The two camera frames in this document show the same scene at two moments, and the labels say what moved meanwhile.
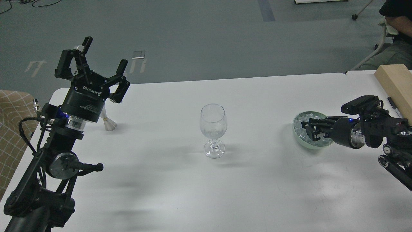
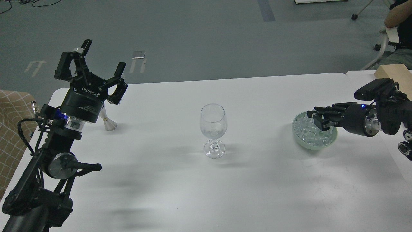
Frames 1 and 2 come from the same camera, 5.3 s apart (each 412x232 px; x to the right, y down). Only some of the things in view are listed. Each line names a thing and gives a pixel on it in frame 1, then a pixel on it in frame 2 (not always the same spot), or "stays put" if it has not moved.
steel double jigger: x=109 y=125 stays put
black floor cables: x=32 y=4 stays put
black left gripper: x=87 y=93 stays put
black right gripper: x=341 y=128 -> x=353 y=119
